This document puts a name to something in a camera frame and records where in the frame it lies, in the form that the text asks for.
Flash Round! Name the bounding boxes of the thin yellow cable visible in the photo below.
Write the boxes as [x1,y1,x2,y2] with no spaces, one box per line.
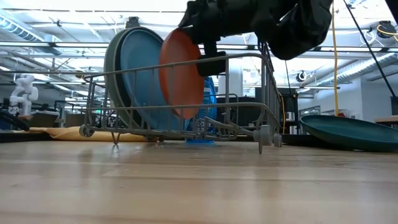
[278,91,287,134]

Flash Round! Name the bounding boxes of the orange plate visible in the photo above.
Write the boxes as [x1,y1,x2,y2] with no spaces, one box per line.
[159,27,205,119]

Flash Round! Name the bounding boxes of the grey wire dish rack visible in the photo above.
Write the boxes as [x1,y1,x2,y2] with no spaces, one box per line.
[78,40,283,155]

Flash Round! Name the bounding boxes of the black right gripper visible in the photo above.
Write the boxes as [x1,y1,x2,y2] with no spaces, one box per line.
[178,0,259,77]

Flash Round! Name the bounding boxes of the dark teal plate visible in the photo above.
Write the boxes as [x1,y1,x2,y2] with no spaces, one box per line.
[300,114,398,153]

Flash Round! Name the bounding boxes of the pale blue plate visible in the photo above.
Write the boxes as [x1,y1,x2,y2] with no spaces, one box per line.
[103,26,141,130]

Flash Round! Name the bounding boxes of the wooden table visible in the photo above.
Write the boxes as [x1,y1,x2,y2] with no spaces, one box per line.
[374,114,398,128]

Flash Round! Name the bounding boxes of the black diagonal cable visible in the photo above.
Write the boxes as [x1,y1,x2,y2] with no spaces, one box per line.
[341,0,398,99]

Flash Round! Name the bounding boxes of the wooden desk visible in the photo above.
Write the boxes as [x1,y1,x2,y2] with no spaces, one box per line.
[17,110,60,128]

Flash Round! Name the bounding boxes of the thick yellow hanging cord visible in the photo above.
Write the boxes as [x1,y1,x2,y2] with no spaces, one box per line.
[331,0,340,116]

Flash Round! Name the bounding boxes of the yellow cloth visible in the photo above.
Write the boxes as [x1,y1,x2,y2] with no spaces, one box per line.
[29,126,147,142]

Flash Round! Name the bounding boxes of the black cabinet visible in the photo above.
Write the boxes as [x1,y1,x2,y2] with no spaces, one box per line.
[214,86,299,134]

